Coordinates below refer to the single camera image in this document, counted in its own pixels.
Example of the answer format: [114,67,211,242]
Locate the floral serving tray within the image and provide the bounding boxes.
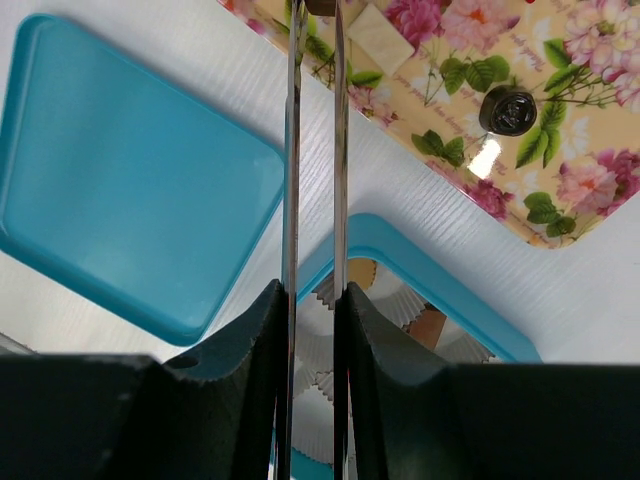
[225,1,639,248]

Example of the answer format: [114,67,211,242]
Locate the white rectangular chocolate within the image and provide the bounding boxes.
[347,4,415,76]

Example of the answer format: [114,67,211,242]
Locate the tan ridged chocolate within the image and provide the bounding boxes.
[347,258,377,291]

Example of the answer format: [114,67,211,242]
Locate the brown square chocolate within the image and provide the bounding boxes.
[407,309,447,350]

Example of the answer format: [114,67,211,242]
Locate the metal tongs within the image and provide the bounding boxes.
[275,1,349,479]

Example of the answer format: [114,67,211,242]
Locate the teal tin box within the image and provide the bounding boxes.
[291,213,542,479]

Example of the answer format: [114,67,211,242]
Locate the teal tin lid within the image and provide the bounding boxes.
[1,14,284,346]

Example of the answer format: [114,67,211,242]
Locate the dark round rose chocolate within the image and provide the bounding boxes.
[479,85,537,137]

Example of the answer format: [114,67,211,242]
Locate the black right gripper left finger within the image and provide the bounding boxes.
[1,281,286,479]

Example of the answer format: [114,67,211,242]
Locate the cream white chocolate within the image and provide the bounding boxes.
[305,0,337,17]

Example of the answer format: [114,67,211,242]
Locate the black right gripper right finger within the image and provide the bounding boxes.
[334,284,639,479]

